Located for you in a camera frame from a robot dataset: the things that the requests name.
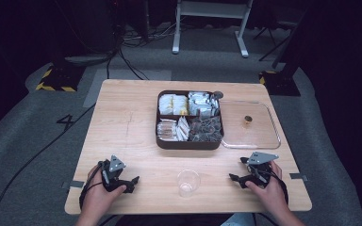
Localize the person's left hand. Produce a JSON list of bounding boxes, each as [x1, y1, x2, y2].
[[80, 165, 128, 219]]

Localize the pile of clear packets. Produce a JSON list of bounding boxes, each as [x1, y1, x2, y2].
[[156, 119, 180, 142]]

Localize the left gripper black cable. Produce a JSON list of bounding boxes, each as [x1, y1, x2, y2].
[[78, 160, 106, 210]]

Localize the grey tape strip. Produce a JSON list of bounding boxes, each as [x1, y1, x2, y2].
[[61, 180, 86, 191], [288, 172, 309, 183]]

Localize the pile of dark packets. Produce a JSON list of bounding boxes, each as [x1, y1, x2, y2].
[[189, 115, 223, 142]]

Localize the black tripod stand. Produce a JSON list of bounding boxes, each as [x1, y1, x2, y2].
[[252, 20, 298, 62]]

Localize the pile of white yellow packets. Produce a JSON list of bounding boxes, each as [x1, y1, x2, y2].
[[157, 93, 189, 117]]

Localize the person's blue jeans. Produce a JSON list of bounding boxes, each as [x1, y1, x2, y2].
[[220, 212, 256, 226]]

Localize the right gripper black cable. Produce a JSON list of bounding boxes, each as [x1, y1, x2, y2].
[[268, 170, 289, 205]]

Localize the brown divided box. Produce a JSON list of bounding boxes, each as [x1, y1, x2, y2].
[[155, 89, 225, 151]]

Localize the row of white stick packets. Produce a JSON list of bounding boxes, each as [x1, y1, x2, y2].
[[175, 115, 190, 142]]

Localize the pile of silver packets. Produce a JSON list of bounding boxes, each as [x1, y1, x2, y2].
[[188, 90, 221, 118]]

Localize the bundle of floor cables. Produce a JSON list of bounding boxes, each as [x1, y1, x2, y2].
[[122, 17, 187, 43]]

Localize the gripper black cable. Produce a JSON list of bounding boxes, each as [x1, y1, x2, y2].
[[268, 170, 289, 205], [78, 160, 106, 210]]

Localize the white desk frame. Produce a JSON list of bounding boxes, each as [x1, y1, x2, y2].
[[172, 0, 255, 58]]

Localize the long black floor cable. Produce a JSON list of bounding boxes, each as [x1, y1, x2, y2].
[[0, 103, 96, 226]]

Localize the clear plastic cup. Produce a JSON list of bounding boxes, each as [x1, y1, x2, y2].
[[176, 169, 202, 199]]

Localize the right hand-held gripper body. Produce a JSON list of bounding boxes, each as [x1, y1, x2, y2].
[[246, 152, 280, 189]]

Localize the black yellow striped base plate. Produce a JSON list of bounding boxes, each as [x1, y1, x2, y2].
[[258, 70, 302, 97], [35, 63, 87, 93]]

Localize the clear lid with knob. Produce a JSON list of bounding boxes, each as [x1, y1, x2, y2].
[[219, 100, 282, 150]]

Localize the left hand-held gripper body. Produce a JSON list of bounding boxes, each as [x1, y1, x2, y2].
[[98, 154, 127, 193]]

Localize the person's right hand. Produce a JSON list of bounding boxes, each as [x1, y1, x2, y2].
[[244, 160, 289, 218]]

